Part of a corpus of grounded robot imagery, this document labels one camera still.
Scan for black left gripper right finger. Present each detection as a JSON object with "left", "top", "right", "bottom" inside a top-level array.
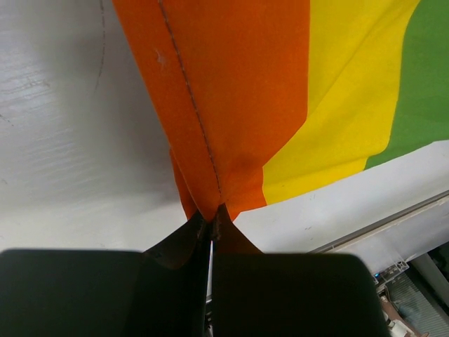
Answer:
[{"left": 212, "top": 203, "right": 392, "bottom": 337}]

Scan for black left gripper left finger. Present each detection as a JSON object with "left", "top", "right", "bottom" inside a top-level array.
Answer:
[{"left": 0, "top": 210, "right": 208, "bottom": 337}]

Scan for rainbow striped shorts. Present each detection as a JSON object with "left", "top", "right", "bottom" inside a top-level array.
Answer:
[{"left": 112, "top": 0, "right": 449, "bottom": 222}]

